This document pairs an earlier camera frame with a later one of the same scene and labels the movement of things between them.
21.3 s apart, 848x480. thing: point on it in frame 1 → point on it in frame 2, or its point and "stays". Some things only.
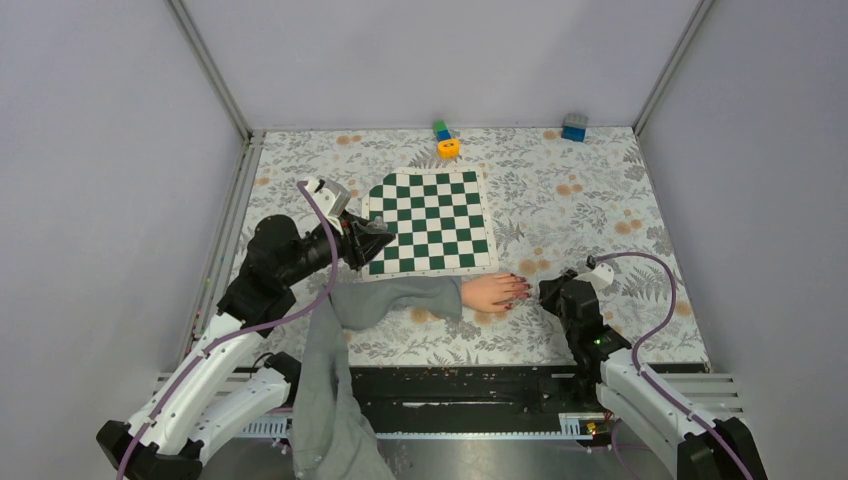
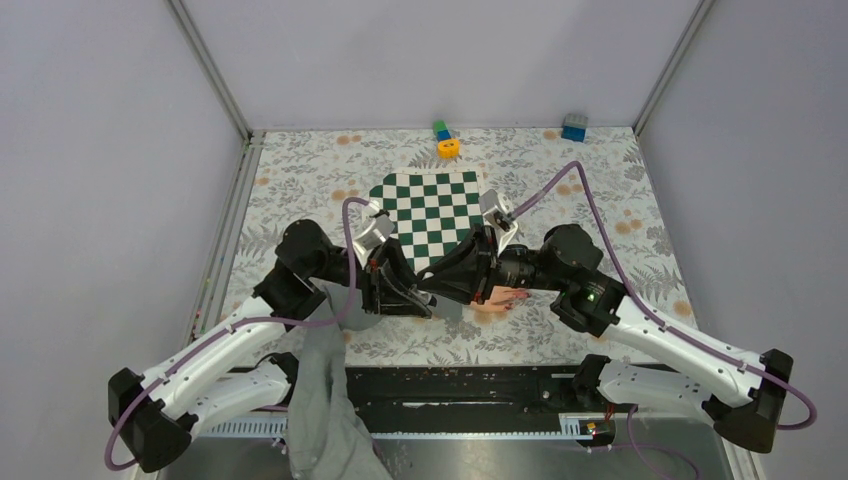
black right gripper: (551, 290) → (469, 271)
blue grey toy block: (574, 127) stays
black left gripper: (357, 250) → (379, 290)
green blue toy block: (441, 130) stays
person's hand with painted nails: (493, 292) stays
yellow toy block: (449, 148) stays
